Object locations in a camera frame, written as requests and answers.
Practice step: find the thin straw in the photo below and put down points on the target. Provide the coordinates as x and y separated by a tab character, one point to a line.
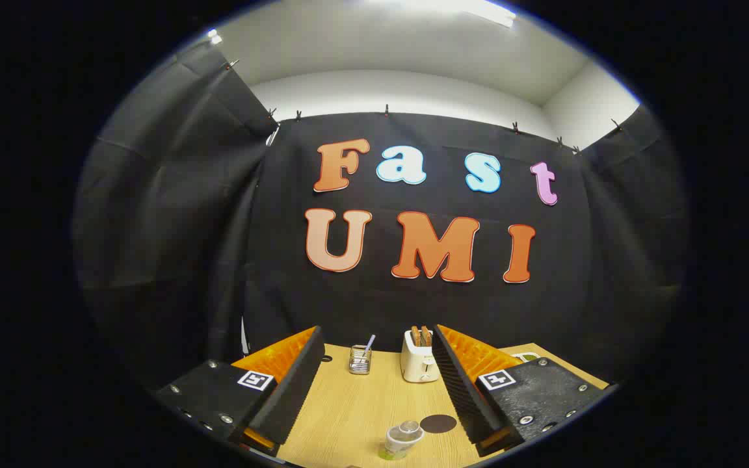
369	343

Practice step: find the cream toaster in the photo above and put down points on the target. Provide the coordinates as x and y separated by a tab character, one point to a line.
417	365

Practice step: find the white sectioned dish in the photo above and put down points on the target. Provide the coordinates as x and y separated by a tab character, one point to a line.
525	356

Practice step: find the long ceiling light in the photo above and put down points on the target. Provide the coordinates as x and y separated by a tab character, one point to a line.
478	10

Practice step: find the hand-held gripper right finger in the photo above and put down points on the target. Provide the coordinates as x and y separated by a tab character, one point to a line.
462	390

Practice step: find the black backdrop cloth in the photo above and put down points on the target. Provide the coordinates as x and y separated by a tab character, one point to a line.
413	305

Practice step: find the dark brown round coaster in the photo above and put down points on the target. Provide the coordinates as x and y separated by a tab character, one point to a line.
438	424

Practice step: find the brown toast slice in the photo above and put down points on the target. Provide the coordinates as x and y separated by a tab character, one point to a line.
426	335
415	336

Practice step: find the juice bottle with white label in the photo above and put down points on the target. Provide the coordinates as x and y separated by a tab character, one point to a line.
400	442

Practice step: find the small ceiling light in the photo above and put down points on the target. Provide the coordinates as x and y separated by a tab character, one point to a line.
214	36

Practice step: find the wooden table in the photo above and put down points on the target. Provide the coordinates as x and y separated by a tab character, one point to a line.
348	409

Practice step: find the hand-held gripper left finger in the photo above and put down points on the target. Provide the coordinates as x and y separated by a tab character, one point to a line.
296	383

